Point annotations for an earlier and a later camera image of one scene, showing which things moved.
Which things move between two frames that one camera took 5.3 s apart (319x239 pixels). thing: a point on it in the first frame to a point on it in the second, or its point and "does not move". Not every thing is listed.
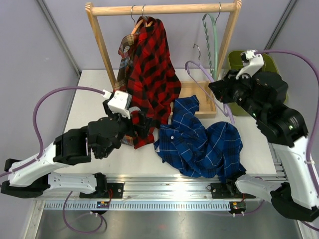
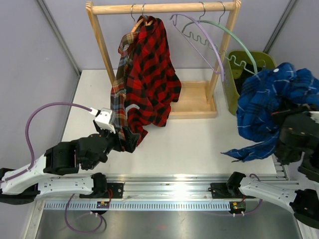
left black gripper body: x=140 y=129 to x=122 y=145
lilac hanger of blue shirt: x=228 y=113 to x=220 y=64
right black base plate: x=228 y=190 does not move
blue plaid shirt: x=214 y=151 to x=260 y=97
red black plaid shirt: x=153 y=84 does not move
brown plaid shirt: x=125 y=46 does not move
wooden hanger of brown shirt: x=137 y=25 does not move
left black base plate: x=114 y=190 does not move
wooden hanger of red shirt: x=142 y=20 does not move
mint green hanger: x=216 y=55 to x=227 y=29
